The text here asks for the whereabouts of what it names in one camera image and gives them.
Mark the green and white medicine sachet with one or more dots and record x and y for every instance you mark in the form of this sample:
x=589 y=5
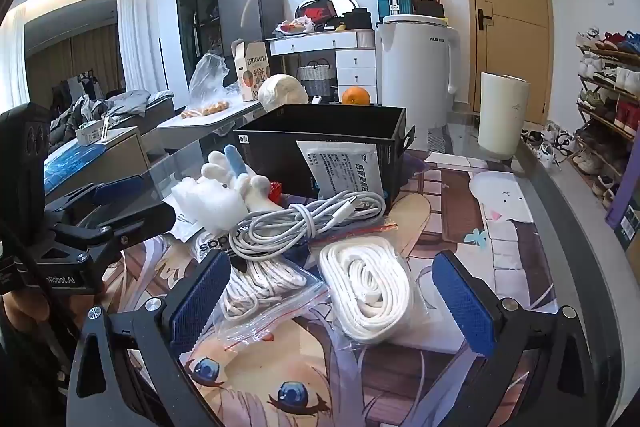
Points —
x=340 y=169

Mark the pile of small orange fruits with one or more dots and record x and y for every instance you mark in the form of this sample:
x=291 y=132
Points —
x=205 y=109

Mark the red and black bag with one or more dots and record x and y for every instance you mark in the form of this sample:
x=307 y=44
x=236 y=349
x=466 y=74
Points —
x=315 y=10

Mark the printed cartoon desk mat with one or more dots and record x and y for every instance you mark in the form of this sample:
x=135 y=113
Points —
x=515 y=257

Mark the red packet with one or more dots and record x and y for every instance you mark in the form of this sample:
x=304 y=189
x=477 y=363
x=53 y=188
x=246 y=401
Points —
x=276 y=193

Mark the shoe rack with shoes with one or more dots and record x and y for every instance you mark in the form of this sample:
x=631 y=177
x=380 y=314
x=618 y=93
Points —
x=607 y=107

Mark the black storage box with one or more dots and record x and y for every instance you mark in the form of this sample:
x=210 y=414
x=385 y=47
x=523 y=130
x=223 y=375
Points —
x=280 y=127

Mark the white curtain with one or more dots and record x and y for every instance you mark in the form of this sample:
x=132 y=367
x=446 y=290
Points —
x=137 y=37

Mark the white mini washing machine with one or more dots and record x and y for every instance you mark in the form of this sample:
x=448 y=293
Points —
x=415 y=72

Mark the white plastic bag black logo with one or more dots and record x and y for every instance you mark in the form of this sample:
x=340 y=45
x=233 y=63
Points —
x=210 y=247

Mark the blue pack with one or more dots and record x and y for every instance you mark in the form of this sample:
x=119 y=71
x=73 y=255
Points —
x=70 y=167

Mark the white foam wrap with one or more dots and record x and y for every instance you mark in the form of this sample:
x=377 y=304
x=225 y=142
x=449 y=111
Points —
x=210 y=204

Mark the plate of food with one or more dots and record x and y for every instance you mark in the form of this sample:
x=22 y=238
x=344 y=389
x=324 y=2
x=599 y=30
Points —
x=292 y=27

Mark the clear plastic bag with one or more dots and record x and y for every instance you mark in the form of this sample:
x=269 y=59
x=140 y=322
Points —
x=210 y=77

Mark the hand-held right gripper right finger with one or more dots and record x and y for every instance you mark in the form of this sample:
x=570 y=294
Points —
x=465 y=307

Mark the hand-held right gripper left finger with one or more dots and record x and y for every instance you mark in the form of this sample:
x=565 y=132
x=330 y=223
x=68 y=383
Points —
x=200 y=302

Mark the brown curtain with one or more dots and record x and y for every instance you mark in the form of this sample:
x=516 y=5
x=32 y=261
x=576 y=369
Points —
x=95 y=52

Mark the grey wicker basket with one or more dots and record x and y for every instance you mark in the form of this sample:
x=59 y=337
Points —
x=315 y=79

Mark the white dresser with drawers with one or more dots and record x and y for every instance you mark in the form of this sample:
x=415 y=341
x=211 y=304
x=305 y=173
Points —
x=350 y=57

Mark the open cardboard fruit box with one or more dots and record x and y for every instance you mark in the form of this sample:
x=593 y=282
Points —
x=255 y=72

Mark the white side table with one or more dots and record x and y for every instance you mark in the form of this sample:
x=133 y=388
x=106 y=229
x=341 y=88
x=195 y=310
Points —
x=240 y=113

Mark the flat black box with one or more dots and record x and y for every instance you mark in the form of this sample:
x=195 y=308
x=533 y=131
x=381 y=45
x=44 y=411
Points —
x=427 y=7

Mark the dark grey fridge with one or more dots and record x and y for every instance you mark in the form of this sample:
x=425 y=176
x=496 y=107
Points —
x=250 y=12

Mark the purple cardboard box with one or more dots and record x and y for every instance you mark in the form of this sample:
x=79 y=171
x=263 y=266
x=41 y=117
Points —
x=627 y=207

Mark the grey clothes pile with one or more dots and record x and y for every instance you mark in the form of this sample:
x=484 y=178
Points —
x=120 y=102

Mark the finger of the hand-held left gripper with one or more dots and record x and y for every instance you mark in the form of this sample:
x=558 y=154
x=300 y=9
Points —
x=145 y=224
x=120 y=188

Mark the white cylindrical bin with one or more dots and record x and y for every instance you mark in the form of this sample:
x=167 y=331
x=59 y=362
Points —
x=502 y=117

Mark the small white box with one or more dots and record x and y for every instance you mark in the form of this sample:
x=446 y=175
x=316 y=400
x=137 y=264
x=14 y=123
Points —
x=97 y=132

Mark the white plush toy blue ear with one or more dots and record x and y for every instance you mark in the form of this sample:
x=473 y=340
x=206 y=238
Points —
x=250 y=187

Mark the person's left hand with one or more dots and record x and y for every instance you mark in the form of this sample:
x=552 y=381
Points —
x=30 y=309

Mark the white shoes on floor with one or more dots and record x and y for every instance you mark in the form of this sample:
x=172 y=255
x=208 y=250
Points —
x=547 y=144

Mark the round white bread loaf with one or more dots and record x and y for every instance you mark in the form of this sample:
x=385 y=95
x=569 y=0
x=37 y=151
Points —
x=282 y=93

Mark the small white adapter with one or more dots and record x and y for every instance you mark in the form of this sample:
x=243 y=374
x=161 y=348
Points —
x=316 y=100

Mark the orange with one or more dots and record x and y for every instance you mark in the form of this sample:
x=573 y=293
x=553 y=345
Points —
x=355 y=97

